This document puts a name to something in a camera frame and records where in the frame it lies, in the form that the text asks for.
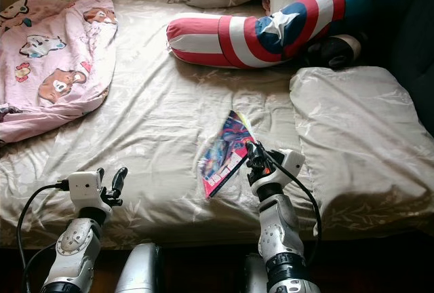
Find colourful pink blue magazine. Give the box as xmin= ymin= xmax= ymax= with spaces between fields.
xmin=198 ymin=110 xmax=257 ymax=199

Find red white star shield pillow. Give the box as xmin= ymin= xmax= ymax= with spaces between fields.
xmin=166 ymin=0 xmax=372 ymax=70

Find silver left robot leg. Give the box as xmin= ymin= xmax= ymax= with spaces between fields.
xmin=114 ymin=242 xmax=163 ymax=293

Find black white plush toy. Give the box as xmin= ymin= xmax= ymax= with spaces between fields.
xmin=309 ymin=33 xmax=367 ymax=70

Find silver right robot leg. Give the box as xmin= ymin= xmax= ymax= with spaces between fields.
xmin=241 ymin=252 xmax=269 ymax=293

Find pink cartoon print blanket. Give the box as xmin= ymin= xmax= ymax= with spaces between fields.
xmin=0 ymin=0 xmax=117 ymax=144

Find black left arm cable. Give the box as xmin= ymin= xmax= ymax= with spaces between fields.
xmin=17 ymin=180 xmax=72 ymax=293

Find silver robot leg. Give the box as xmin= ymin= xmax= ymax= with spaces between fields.
xmin=241 ymin=252 xmax=269 ymax=293
xmin=114 ymin=242 xmax=163 ymax=293

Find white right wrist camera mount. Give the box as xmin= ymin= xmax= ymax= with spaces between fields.
xmin=268 ymin=149 xmax=306 ymax=187

